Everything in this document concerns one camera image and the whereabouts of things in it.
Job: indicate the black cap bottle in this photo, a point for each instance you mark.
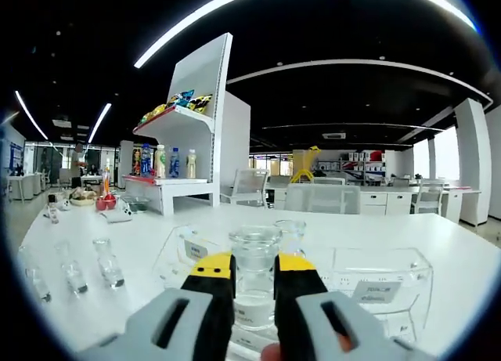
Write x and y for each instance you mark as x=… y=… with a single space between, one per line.
x=53 y=212

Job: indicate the dark snack tube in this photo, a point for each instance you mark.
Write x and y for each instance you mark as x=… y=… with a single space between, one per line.
x=137 y=163

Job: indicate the beige drink bottle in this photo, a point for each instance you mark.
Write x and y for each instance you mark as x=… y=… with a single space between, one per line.
x=191 y=165

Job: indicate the clear acrylic reagent rack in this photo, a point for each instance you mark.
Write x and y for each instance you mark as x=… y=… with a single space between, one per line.
x=375 y=291

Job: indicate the yellow frame stand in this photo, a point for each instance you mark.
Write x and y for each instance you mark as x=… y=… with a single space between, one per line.
x=305 y=169

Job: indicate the straight ceiling light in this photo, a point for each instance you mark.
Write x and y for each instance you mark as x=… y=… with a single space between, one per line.
x=31 y=114
x=99 y=122

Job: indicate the storage shelf with boxes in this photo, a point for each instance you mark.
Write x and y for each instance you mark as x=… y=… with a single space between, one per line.
x=360 y=169

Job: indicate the small white figure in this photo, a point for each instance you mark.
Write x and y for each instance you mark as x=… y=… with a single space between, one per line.
x=65 y=204

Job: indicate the person's right hand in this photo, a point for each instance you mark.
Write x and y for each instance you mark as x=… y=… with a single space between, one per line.
x=272 y=354

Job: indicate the curved ceiling light strip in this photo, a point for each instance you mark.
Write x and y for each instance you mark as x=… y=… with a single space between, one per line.
x=188 y=24

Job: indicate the clear plastic tray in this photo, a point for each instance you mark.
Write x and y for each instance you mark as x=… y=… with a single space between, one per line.
x=137 y=205

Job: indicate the white green drink bottle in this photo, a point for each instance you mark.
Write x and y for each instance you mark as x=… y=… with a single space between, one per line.
x=159 y=163

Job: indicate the blue water bottle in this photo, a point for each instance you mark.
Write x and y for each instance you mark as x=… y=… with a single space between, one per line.
x=174 y=165

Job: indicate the white display shelf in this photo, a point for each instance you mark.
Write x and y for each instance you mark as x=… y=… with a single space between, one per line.
x=199 y=67

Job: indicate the orange drink bottle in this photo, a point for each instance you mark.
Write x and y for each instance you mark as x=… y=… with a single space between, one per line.
x=106 y=181

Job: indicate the red and orange items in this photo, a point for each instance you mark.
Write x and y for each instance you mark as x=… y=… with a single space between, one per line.
x=106 y=204

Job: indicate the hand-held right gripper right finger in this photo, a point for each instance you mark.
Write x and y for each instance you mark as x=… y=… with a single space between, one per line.
x=297 y=298

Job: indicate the white box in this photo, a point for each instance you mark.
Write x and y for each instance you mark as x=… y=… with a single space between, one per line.
x=117 y=216

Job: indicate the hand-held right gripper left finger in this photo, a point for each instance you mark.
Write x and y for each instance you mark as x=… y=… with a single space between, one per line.
x=211 y=298

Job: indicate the blue snack packet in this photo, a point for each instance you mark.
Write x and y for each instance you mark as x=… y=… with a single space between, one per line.
x=180 y=99

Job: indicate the tall blue drink bottle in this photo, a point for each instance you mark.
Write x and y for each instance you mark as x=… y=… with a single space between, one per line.
x=146 y=163

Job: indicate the woven basket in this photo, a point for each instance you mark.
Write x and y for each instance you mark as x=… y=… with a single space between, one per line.
x=83 y=198

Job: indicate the ceiling air vent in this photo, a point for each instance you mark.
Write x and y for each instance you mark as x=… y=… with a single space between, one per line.
x=334 y=135

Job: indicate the white desk row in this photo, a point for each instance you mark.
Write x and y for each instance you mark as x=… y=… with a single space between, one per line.
x=387 y=202

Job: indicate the black yellow snack packet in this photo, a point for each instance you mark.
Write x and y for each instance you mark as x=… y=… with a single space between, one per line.
x=200 y=102

